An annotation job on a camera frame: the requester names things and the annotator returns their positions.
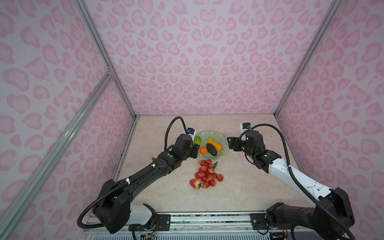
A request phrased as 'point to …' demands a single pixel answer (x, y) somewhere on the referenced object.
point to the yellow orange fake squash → (218, 147)
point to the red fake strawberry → (195, 183)
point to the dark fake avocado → (211, 149)
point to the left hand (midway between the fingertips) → (197, 143)
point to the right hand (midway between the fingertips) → (233, 137)
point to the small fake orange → (203, 150)
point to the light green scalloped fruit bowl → (219, 138)
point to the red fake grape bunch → (207, 174)
